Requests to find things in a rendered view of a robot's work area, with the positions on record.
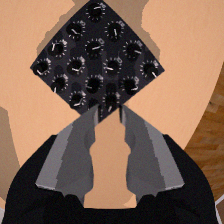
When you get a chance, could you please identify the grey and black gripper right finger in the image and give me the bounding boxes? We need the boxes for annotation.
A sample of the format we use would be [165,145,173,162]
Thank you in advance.
[119,104,219,224]

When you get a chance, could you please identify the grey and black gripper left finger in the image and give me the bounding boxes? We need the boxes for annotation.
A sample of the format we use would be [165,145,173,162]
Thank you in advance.
[2,104,101,224]

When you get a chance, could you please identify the black knob box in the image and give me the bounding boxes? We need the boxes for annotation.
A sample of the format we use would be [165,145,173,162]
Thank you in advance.
[30,0,165,122]

